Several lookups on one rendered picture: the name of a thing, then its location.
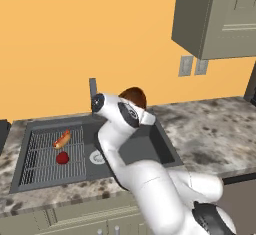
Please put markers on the grey hanging corner cupboard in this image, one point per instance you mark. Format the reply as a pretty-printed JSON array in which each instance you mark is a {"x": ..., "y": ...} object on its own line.
[{"x": 226, "y": 19}]

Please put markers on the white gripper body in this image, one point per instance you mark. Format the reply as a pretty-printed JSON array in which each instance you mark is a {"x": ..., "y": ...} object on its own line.
[{"x": 148, "y": 118}]

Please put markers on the grey base cupboards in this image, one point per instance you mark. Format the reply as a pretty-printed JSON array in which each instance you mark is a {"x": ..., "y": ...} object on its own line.
[{"x": 66, "y": 217}]

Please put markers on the red tomato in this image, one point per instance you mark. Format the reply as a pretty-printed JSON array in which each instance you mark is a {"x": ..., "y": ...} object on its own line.
[{"x": 62, "y": 158}]

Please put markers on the grey sink rack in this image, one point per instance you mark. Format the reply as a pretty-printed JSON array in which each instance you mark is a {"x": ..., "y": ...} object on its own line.
[{"x": 40, "y": 162}]

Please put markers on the hot dog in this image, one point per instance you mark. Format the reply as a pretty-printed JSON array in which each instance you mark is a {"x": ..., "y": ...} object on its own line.
[{"x": 62, "y": 140}]

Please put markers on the dark grey sink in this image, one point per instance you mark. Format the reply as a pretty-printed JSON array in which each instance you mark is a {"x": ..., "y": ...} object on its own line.
[{"x": 163, "y": 149}]

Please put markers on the dark tall appliance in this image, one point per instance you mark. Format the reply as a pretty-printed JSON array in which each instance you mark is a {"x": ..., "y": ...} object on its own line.
[{"x": 251, "y": 89}]

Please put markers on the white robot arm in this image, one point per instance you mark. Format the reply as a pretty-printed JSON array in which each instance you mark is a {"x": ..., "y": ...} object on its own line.
[{"x": 156, "y": 192}]

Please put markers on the white sink drain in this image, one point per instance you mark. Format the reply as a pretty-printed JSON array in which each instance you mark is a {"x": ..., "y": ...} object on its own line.
[{"x": 95, "y": 158}]

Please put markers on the grey dishwasher front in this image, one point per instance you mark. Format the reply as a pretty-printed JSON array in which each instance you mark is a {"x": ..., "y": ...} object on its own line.
[{"x": 241, "y": 205}]

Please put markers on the brown bowl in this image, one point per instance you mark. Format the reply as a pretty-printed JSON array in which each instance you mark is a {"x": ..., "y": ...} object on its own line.
[{"x": 135, "y": 95}]

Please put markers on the grey tap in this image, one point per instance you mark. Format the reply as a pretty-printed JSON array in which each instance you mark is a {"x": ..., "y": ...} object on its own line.
[{"x": 92, "y": 87}]

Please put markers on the dark hob edge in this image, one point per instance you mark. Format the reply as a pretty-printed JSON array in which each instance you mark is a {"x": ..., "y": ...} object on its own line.
[{"x": 3, "y": 135}]

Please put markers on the grey wall socket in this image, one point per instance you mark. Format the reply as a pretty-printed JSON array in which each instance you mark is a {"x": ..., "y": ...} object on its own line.
[
  {"x": 185, "y": 66},
  {"x": 201, "y": 67}
]

